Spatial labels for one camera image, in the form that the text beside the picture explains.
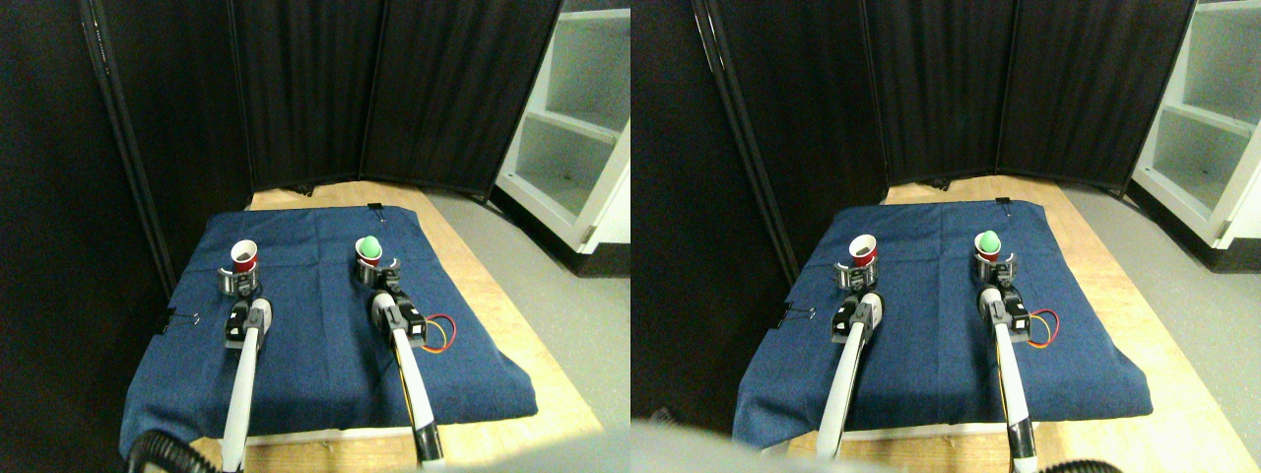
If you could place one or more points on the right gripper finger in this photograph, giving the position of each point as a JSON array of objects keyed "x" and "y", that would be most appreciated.
[
  {"x": 394, "y": 270},
  {"x": 363, "y": 276},
  {"x": 981, "y": 270},
  {"x": 1008, "y": 264}
]

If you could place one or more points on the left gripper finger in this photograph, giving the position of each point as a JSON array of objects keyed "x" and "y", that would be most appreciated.
[
  {"x": 257, "y": 284},
  {"x": 874, "y": 278},
  {"x": 226, "y": 282},
  {"x": 843, "y": 276}
]

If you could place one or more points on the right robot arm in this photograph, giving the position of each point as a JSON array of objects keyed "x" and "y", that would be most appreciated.
[
  {"x": 1010, "y": 384},
  {"x": 409, "y": 384}
]

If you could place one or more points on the white shelf unit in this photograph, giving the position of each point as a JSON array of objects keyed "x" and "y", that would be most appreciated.
[
  {"x": 591, "y": 59},
  {"x": 1222, "y": 59}
]

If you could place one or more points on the black curtain stand pole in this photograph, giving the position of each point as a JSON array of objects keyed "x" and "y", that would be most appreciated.
[
  {"x": 123, "y": 128},
  {"x": 739, "y": 128}
]

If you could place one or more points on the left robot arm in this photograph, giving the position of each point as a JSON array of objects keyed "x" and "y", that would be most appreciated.
[
  {"x": 241, "y": 394},
  {"x": 845, "y": 394}
]

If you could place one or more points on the black curtain stand foot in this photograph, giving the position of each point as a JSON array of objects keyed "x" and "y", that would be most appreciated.
[
  {"x": 302, "y": 188},
  {"x": 939, "y": 183}
]

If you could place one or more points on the green ball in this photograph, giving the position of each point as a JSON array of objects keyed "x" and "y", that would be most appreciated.
[
  {"x": 369, "y": 245},
  {"x": 988, "y": 239}
]

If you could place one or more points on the dark blue cloth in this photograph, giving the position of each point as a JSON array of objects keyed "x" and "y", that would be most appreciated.
[
  {"x": 936, "y": 379},
  {"x": 320, "y": 379}
]

